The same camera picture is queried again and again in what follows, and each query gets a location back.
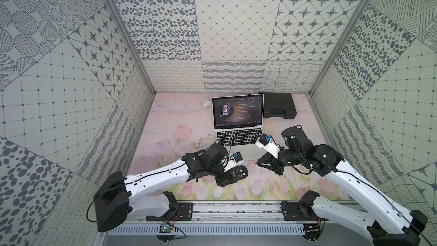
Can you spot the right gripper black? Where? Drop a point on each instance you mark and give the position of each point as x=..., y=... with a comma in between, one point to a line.
x=274, y=165

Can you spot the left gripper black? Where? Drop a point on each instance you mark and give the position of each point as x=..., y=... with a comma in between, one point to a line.
x=229, y=176

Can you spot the black wireless mouse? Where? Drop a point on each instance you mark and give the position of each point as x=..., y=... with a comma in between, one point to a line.
x=238, y=173

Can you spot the silver laptop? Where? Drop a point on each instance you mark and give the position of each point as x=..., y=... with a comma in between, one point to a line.
x=238, y=124

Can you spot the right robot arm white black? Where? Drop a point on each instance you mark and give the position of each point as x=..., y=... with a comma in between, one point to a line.
x=384, y=221

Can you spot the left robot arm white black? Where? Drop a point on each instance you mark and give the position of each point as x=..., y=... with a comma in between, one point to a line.
x=145, y=195

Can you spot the black plastic tool case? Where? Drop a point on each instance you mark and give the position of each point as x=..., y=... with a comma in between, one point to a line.
x=280, y=105

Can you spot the small white clip object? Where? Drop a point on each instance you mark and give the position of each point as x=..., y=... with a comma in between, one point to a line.
x=207, y=103

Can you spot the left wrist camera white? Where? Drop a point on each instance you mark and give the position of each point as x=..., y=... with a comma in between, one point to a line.
x=233, y=161

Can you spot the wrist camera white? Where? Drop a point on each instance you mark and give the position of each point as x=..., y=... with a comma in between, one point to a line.
x=233, y=161
x=267, y=143

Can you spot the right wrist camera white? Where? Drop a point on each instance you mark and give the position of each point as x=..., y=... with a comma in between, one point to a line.
x=267, y=143

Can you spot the aluminium mounting rail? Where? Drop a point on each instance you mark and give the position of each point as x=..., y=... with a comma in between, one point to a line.
x=234, y=213

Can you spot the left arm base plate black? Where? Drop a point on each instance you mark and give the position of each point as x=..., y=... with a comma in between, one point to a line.
x=182, y=213

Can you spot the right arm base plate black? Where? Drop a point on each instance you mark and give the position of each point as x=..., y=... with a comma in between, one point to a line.
x=294, y=211

